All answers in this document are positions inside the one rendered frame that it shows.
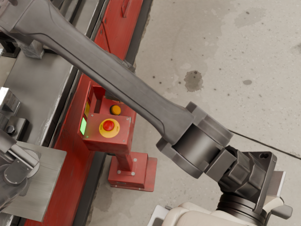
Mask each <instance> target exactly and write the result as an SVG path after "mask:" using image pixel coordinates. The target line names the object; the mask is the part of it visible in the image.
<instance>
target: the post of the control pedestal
mask: <svg viewBox="0 0 301 226"><path fill-rule="evenodd" d="M115 156H116V158H117V160H118V162H119V164H120V167H121V169H122V170H126V171H131V170H132V164H133V162H132V158H131V155H125V154H116V153H115Z"/></svg>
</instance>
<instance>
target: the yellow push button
mask: <svg viewBox="0 0 301 226"><path fill-rule="evenodd" d="M111 113H112V114H113V115H119V114H120V113H121V109H120V107H119V106H117V105H114V106H112V108H111Z"/></svg>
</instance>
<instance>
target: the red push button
mask: <svg viewBox="0 0 301 226"><path fill-rule="evenodd" d="M113 128H114V123H113V122H112V121H110V120H107V121H105V122H104V123H103V129H104V130H105V131H111V130H112V129H113Z"/></svg>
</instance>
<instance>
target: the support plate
mask: <svg viewBox="0 0 301 226"><path fill-rule="evenodd" d="M16 144H17V145H19V146H22V147H25V148H28V149H31V150H34V151H37V152H40V153H41V157H40V167H39V170H38V172H37V173H36V174H35V175H34V177H33V180H32V182H31V183H30V186H29V189H28V191H27V194H26V195H25V196H17V197H16V198H15V199H14V200H13V202H12V203H11V204H10V205H9V206H8V207H7V208H6V209H5V210H3V211H2V212H3V213H7V214H11V215H15V216H19V217H23V218H27V219H31V220H35V221H39V222H43V219H44V216H45V213H46V210H47V208H48V205H49V202H50V199H51V196H52V194H53V191H54V188H55V185H56V182H57V179H58V177H59V174H60V171H61V168H62V165H63V163H64V160H65V157H66V154H67V152H66V151H62V150H58V149H53V148H48V147H44V146H39V145H35V144H30V143H25V142H21V141H17V143H16Z"/></svg>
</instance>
